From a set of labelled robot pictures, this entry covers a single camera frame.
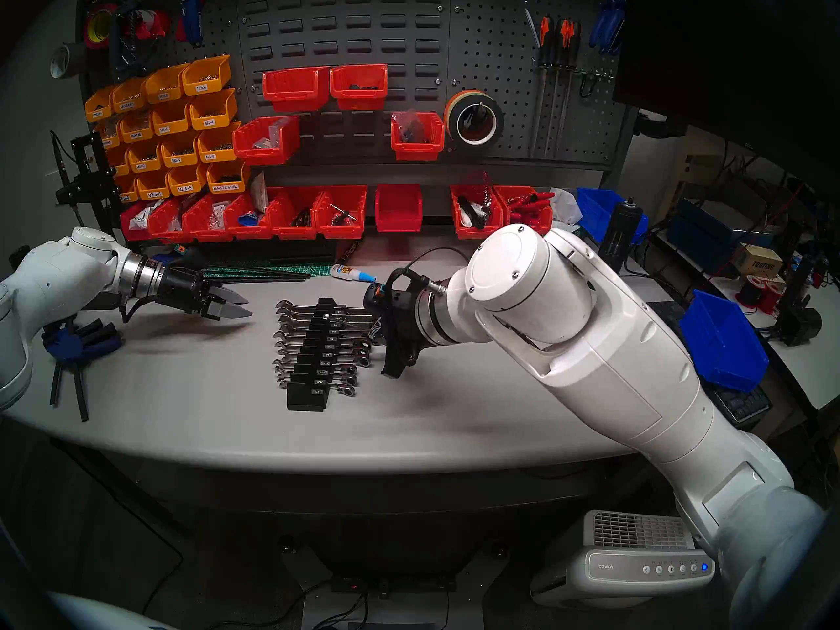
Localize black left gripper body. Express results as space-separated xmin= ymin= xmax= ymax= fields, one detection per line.
xmin=157 ymin=268 xmax=224 ymax=320

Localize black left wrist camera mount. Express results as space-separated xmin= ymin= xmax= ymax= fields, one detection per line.
xmin=167 ymin=243 xmax=207 ymax=275

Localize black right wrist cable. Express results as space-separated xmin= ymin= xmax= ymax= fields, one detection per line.
xmin=387 ymin=247 xmax=474 ymax=298

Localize red and yellow tape roll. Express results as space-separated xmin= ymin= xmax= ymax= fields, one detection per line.
xmin=83 ymin=3 xmax=120 ymax=50

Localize red plastic storage bin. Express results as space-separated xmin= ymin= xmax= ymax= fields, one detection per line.
xmin=390 ymin=111 xmax=446 ymax=162
xmin=375 ymin=183 xmax=424 ymax=234
xmin=314 ymin=185 xmax=369 ymax=240
xmin=450 ymin=184 xmax=505 ymax=241
xmin=147 ymin=198 xmax=192 ymax=243
xmin=493 ymin=184 xmax=556 ymax=232
xmin=262 ymin=66 xmax=331 ymax=113
xmin=329 ymin=63 xmax=389 ymax=112
xmin=232 ymin=115 xmax=301 ymax=167
xmin=119 ymin=201 xmax=159 ymax=242
xmin=224 ymin=190 xmax=275 ymax=240
xmin=267 ymin=186 xmax=324 ymax=241
xmin=181 ymin=194 xmax=232 ymax=243

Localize grey perforated tool pegboard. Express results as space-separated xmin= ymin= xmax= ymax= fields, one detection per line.
xmin=79 ymin=0 xmax=641 ymax=177

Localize blue handled pliers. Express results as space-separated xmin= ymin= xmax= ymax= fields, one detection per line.
xmin=587 ymin=0 xmax=629 ymax=56

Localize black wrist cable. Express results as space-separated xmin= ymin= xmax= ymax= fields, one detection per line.
xmin=119 ymin=293 xmax=163 ymax=326
xmin=387 ymin=247 xmax=474 ymax=298

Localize dark blue crate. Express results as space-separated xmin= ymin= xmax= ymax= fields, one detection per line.
xmin=673 ymin=198 xmax=776 ymax=270

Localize black and white bottles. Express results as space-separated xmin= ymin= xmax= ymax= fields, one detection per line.
xmin=457 ymin=194 xmax=490 ymax=230

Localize silver ratcheting combination wrench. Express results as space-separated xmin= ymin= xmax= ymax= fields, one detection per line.
xmin=274 ymin=354 xmax=366 ymax=373
xmin=274 ymin=317 xmax=371 ymax=338
xmin=274 ymin=363 xmax=361 ymax=381
xmin=276 ymin=308 xmax=369 ymax=329
xmin=274 ymin=326 xmax=380 ymax=347
xmin=276 ymin=372 xmax=359 ymax=390
xmin=275 ymin=299 xmax=369 ymax=320
xmin=274 ymin=335 xmax=377 ymax=356
xmin=274 ymin=345 xmax=372 ymax=364

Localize dark computer keyboard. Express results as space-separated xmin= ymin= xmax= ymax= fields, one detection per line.
xmin=712 ymin=386 xmax=773 ymax=427

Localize black computer monitor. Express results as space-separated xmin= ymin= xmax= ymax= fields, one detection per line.
xmin=612 ymin=0 xmax=840 ymax=200

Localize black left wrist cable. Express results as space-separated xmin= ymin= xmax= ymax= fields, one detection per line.
xmin=119 ymin=293 xmax=163 ymax=326

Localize black cylinder bottle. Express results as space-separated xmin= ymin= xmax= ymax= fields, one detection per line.
xmin=597 ymin=198 xmax=646 ymax=275

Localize orange black handled screwdriver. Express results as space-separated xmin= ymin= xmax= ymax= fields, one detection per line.
xmin=563 ymin=20 xmax=585 ymax=152
xmin=547 ymin=18 xmax=574 ymax=157
xmin=529 ymin=16 xmax=557 ymax=158

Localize brown cardboard box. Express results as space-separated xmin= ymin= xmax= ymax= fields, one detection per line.
xmin=732 ymin=243 xmax=785 ymax=280

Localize white tissue sheet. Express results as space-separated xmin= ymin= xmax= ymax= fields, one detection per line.
xmin=549 ymin=187 xmax=584 ymax=227

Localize thin long black rod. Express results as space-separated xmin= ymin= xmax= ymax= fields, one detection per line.
xmin=203 ymin=273 xmax=311 ymax=283
xmin=200 ymin=268 xmax=310 ymax=279

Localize orange and black tape roll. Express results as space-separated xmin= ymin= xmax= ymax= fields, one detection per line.
xmin=444 ymin=89 xmax=505 ymax=152

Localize black floor power strip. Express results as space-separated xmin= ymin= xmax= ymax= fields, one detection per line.
xmin=330 ymin=572 xmax=458 ymax=598

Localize blue plastic storage bin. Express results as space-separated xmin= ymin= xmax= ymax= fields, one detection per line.
xmin=688 ymin=289 xmax=770 ymax=393
xmin=577 ymin=187 xmax=650 ymax=242

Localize grey duct tape roll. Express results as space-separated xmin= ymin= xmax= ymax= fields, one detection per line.
xmin=50 ymin=41 xmax=91 ymax=80

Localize blue handled cutter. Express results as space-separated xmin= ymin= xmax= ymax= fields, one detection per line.
xmin=178 ymin=0 xmax=213 ymax=49

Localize red handled pliers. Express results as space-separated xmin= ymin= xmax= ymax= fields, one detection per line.
xmin=509 ymin=190 xmax=556 ymax=219

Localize blue holder black hex keys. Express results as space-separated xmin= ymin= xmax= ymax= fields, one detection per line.
xmin=41 ymin=316 xmax=124 ymax=423

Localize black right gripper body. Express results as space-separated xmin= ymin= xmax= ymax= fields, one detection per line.
xmin=366 ymin=278 xmax=427 ymax=350

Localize black desk device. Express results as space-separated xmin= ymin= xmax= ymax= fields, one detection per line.
xmin=769 ymin=255 xmax=824 ymax=347

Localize black wrench holder case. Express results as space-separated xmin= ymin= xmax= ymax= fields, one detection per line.
xmin=286 ymin=297 xmax=347 ymax=413

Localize white Coway air purifier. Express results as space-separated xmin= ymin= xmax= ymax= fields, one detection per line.
xmin=529 ymin=509 xmax=716 ymax=611

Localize metal carabiner hooks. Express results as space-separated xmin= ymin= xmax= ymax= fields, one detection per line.
xmin=576 ymin=70 xmax=616 ymax=99

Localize red wire spool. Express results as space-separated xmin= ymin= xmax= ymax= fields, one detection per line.
xmin=736 ymin=273 xmax=785 ymax=316

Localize black metal fixture stand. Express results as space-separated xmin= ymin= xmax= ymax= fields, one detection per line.
xmin=51 ymin=130 xmax=127 ymax=237

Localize green cutting mat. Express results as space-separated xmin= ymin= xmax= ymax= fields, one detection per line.
xmin=189 ymin=260 xmax=335 ymax=283

